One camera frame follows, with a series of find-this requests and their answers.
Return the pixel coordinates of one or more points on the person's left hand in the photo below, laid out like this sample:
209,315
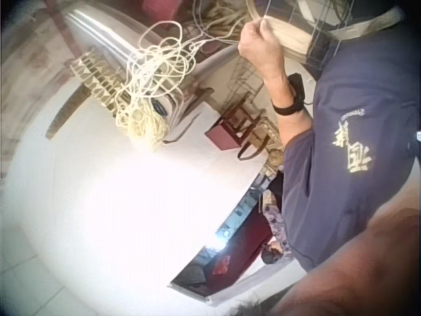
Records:
260,46

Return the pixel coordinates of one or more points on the person's left fingers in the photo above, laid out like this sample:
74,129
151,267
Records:
256,28

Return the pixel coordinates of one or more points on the bundle of cream rattan strips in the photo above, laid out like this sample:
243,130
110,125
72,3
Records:
296,39

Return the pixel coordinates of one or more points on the black wrist band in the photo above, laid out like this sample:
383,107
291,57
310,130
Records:
287,108

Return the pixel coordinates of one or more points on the dark red wooden stool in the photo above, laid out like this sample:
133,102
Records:
223,133

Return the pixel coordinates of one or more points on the dark red door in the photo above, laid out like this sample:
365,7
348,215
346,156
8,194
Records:
237,256

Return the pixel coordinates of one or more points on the woven rattan frame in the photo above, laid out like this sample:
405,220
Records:
98,82

